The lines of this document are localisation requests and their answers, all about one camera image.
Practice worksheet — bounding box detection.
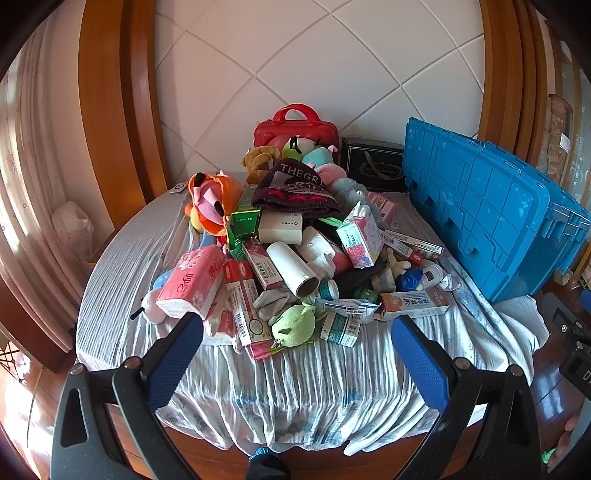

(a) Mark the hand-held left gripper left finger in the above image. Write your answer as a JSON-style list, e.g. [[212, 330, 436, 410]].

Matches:
[[50, 312, 205, 480]]

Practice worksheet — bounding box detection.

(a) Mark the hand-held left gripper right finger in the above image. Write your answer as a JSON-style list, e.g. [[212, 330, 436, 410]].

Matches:
[[390, 315, 544, 480]]

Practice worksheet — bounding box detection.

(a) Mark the pink tissue pack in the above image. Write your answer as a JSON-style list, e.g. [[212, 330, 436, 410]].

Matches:
[[156, 244, 225, 320]]

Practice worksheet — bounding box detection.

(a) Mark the grey sock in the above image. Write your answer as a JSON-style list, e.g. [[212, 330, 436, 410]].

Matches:
[[253, 287, 298, 325]]

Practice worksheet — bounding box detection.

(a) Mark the green monster plush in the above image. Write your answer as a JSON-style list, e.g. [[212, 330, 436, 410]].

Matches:
[[271, 305, 317, 348]]

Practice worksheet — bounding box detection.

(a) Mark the blue plastic crate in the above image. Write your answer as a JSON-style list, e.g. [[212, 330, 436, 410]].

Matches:
[[401, 117, 591, 304]]

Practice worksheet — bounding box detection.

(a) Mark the person's right hand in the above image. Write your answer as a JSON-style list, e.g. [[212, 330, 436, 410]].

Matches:
[[556, 411, 585, 467]]

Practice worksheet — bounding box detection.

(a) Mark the white plush toy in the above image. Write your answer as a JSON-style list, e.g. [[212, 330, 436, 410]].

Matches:
[[130, 270, 175, 325]]

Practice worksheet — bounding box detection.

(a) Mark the orange white medicine box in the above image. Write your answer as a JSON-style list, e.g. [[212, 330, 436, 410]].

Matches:
[[379, 290, 451, 322]]

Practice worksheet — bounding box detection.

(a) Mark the teal white medicine box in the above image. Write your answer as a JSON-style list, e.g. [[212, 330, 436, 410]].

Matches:
[[320, 311, 364, 348]]

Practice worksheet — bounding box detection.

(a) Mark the blue ball plush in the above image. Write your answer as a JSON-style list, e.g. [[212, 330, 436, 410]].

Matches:
[[400, 270, 426, 292]]

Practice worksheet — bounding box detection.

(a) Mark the white squeeze bottle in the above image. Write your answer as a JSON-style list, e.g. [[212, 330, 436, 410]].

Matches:
[[421, 262, 452, 291]]

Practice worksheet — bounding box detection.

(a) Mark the red white medicine box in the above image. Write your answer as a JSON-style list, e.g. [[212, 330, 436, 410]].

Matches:
[[223, 260, 274, 346]]

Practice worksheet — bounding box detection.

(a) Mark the torn white medicine packet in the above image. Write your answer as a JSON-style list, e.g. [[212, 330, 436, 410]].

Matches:
[[315, 298, 380, 325]]

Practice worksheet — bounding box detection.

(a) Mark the red toothpaste box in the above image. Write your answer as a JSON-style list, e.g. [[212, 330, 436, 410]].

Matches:
[[382, 229, 443, 260]]

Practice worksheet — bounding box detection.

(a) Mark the pink ointment box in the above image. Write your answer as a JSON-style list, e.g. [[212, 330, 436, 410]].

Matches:
[[243, 240, 285, 291]]

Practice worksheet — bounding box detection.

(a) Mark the floral tissue pack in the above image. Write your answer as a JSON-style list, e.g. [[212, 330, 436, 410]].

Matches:
[[336, 204, 385, 269]]

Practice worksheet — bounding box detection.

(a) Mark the white paper roll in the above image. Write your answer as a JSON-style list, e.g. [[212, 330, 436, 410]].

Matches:
[[267, 241, 322, 299]]

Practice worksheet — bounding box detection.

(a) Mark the white crumpled tissue paper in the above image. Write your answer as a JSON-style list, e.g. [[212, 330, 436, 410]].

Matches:
[[295, 227, 336, 278]]

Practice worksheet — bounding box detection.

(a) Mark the green carton box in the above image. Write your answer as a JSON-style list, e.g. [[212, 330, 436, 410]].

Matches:
[[225, 185, 263, 252]]

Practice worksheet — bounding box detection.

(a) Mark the pink white carton box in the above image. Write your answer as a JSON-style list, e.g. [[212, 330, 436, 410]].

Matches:
[[367, 191, 399, 228]]

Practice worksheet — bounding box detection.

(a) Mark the orange plush toy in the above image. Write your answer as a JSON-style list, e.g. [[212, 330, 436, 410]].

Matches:
[[185, 172, 245, 237]]

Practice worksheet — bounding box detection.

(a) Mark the white plastic bag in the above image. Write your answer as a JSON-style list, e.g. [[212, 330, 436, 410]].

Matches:
[[51, 200, 96, 265]]

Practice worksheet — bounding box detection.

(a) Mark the frosted glass door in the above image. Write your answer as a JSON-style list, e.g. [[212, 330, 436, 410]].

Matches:
[[551, 28, 591, 204]]

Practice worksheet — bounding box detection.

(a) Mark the dark red knitted hat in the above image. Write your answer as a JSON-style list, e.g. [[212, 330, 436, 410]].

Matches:
[[252, 159, 343, 219]]

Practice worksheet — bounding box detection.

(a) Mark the black gift box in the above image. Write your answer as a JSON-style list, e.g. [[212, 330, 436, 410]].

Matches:
[[340, 136, 408, 192]]

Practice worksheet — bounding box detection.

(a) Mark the rolled patterned carpet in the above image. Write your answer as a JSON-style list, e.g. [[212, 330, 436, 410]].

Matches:
[[546, 93, 574, 155]]

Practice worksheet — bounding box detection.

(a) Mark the brown plush toy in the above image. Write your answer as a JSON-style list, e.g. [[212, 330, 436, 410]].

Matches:
[[242, 147, 283, 184]]

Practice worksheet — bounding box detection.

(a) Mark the pale curtain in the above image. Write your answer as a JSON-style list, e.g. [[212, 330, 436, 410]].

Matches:
[[0, 28, 93, 356]]

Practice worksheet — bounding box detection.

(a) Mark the teal pink plush toy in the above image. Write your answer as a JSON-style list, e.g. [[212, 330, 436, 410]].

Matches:
[[302, 145, 340, 168]]

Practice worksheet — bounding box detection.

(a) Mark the green plush toy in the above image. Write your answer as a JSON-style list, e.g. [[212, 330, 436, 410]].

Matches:
[[283, 136, 315, 162]]

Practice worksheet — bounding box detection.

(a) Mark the red small suitcase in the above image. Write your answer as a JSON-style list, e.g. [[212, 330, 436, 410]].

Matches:
[[253, 105, 340, 162]]

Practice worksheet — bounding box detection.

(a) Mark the wooden wall frame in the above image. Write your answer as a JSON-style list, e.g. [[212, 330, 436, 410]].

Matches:
[[78, 0, 172, 232], [478, 0, 555, 167]]

